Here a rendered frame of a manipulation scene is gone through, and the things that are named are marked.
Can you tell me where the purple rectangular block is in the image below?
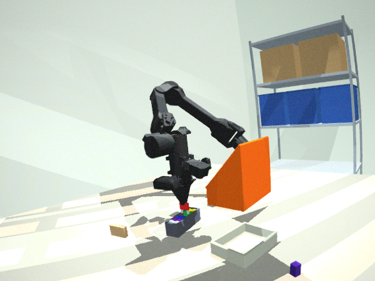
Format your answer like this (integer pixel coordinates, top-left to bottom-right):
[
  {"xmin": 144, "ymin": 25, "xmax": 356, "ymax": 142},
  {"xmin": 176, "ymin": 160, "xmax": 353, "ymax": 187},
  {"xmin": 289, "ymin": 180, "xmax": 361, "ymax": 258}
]
[{"xmin": 290, "ymin": 261, "xmax": 301, "ymax": 277}]

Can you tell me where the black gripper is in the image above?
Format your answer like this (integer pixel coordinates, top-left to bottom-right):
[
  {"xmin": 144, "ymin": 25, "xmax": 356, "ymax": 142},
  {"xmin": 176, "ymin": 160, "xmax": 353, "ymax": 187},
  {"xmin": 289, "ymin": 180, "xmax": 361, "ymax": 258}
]
[{"xmin": 153, "ymin": 151, "xmax": 196, "ymax": 205}]

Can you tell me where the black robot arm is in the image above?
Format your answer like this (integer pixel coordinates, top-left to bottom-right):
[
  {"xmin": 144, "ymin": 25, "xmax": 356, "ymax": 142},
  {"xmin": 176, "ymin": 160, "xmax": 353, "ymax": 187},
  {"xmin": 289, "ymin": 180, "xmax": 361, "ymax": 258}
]
[{"xmin": 143, "ymin": 81, "xmax": 248, "ymax": 179}]

